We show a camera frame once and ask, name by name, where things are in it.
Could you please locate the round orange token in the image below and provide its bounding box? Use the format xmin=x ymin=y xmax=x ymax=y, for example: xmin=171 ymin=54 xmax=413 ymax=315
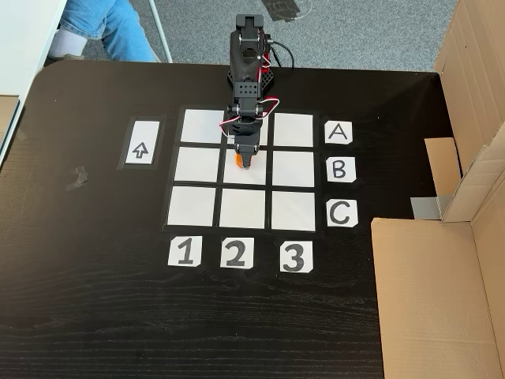
xmin=234 ymin=152 xmax=256 ymax=171

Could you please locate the white nine-square paper grid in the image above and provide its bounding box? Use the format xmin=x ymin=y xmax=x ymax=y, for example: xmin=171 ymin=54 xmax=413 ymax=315
xmin=163 ymin=107 xmax=324 ymax=234

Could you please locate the red and black clamp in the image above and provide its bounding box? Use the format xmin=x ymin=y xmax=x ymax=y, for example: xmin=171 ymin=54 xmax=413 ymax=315
xmin=256 ymin=33 xmax=276 ymax=80

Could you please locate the paper sheet letter A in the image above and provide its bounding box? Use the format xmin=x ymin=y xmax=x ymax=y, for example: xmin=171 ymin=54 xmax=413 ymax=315
xmin=324 ymin=121 xmax=354 ymax=145

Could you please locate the paper sheet letter B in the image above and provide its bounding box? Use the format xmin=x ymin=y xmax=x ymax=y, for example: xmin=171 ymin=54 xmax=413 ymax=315
xmin=326 ymin=156 xmax=357 ymax=182

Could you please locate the paper sheet number 2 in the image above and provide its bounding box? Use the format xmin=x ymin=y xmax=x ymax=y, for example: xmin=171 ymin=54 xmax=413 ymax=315
xmin=219 ymin=236 xmax=256 ymax=270

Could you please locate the white arrow paper sheet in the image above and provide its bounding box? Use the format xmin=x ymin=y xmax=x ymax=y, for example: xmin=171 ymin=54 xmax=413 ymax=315
xmin=124 ymin=120 xmax=161 ymax=166

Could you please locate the paper sheet letter C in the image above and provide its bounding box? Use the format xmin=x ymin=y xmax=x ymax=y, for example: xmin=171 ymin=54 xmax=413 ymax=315
xmin=326 ymin=199 xmax=359 ymax=228

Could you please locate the paper sheet number 3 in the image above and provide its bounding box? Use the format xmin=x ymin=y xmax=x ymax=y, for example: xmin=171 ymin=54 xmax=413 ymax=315
xmin=279 ymin=241 xmax=315 ymax=273

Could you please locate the paper sheet number 1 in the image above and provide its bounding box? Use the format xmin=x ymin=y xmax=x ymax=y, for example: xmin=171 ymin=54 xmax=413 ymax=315
xmin=167 ymin=235 xmax=203 ymax=268

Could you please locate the black floor tape patch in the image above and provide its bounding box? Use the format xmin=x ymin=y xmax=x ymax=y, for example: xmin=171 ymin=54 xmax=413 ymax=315
xmin=261 ymin=0 xmax=305 ymax=23

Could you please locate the white table leg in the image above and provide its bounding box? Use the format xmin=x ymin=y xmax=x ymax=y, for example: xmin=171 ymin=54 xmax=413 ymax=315
xmin=148 ymin=0 xmax=174 ymax=64

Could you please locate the person's leg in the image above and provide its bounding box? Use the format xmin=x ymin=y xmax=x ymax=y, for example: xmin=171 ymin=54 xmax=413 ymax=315
xmin=46 ymin=0 xmax=157 ymax=63

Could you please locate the crumpled tape scrap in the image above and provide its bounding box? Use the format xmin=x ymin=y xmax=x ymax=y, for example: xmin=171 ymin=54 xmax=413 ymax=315
xmin=65 ymin=165 xmax=89 ymax=193

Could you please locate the brown cardboard panel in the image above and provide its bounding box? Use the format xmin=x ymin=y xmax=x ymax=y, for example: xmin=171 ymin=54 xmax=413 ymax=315
xmin=370 ymin=120 xmax=505 ymax=379
xmin=424 ymin=0 xmax=505 ymax=198

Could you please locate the white table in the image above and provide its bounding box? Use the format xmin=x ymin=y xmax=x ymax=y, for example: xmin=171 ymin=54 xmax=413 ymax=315
xmin=0 ymin=0 xmax=69 ymax=167

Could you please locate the black power cable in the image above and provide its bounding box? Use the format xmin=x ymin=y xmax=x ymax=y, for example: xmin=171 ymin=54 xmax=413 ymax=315
xmin=271 ymin=40 xmax=296 ymax=69

